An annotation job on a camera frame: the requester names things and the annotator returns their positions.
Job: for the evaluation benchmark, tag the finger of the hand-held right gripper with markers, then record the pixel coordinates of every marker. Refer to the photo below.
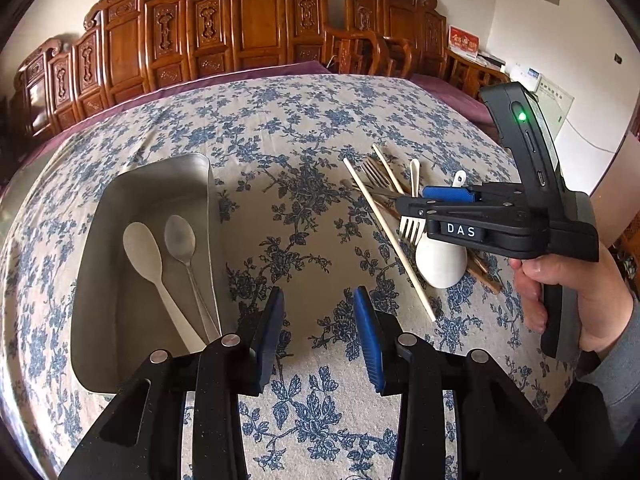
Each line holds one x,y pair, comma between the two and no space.
412,206
445,193

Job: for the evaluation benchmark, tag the carved wooden chair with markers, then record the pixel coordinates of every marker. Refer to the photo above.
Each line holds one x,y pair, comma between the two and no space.
125,45
400,15
257,15
37,90

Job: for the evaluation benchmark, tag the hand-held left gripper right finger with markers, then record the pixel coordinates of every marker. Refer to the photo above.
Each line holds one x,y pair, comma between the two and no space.
369,340

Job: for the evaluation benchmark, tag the red calendar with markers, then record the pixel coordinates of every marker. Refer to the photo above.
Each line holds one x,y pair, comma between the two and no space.
462,41

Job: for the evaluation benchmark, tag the metal tray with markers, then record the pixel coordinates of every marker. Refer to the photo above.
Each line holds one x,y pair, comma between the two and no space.
100,280

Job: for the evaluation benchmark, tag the white ceramic spoon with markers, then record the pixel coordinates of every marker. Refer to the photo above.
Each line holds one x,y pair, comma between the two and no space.
442,262
415,175

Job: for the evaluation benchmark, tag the wooden armchair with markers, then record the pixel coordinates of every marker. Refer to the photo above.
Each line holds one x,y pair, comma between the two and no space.
350,40

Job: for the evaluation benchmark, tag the white plastic spoon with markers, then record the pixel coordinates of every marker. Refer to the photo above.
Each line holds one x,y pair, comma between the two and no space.
145,255

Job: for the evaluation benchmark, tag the person's right forearm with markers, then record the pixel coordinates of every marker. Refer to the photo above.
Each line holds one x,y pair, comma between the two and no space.
612,385

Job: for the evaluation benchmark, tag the metal spoon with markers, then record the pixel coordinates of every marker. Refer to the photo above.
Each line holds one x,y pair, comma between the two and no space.
180,240

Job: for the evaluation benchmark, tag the blue floral tablecloth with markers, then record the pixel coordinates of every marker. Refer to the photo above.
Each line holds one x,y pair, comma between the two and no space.
300,125

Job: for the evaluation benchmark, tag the wooden side table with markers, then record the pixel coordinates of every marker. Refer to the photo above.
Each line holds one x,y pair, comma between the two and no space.
475,72

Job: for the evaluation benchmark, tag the person's right hand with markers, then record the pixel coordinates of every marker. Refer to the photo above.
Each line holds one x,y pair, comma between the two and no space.
600,300

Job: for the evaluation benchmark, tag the brown wooden chopstick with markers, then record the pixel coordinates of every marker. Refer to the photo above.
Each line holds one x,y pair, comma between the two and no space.
487,280
477,261

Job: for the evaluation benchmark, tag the white appliance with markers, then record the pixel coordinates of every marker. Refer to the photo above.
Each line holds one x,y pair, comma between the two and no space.
552,100

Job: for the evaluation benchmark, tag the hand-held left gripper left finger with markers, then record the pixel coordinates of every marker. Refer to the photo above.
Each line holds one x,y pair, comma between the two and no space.
270,345

